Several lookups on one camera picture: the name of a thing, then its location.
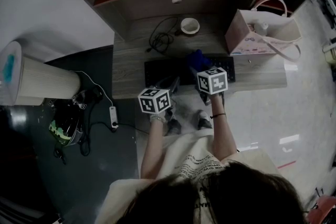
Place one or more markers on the white device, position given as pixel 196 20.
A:
pixel 330 51

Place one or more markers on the black wrist band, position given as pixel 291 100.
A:
pixel 220 114

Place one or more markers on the small white bottle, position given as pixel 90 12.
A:
pixel 261 26

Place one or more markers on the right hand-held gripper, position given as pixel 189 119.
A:
pixel 212 81

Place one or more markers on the white power strip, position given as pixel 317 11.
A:
pixel 113 116

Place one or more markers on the person's right shoe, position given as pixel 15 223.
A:
pixel 204 119

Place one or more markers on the pink stool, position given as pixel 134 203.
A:
pixel 324 207

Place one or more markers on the black tagged device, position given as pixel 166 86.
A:
pixel 88 97

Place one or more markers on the person's shoe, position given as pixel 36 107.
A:
pixel 173 124
pixel 204 119

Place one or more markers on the white air purifier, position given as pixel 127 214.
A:
pixel 44 78

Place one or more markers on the white printed shirt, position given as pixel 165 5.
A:
pixel 189 149

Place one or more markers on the person's left forearm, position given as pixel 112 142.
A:
pixel 152 144

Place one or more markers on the blue cloth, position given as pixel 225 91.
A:
pixel 198 59

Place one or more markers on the person's right forearm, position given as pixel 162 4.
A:
pixel 221 133

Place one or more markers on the black keyboard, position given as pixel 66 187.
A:
pixel 157 70

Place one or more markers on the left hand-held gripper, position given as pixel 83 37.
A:
pixel 153 101

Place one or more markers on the white pink tote bag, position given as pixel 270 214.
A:
pixel 262 44

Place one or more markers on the person's left shoe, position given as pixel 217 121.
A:
pixel 173 124

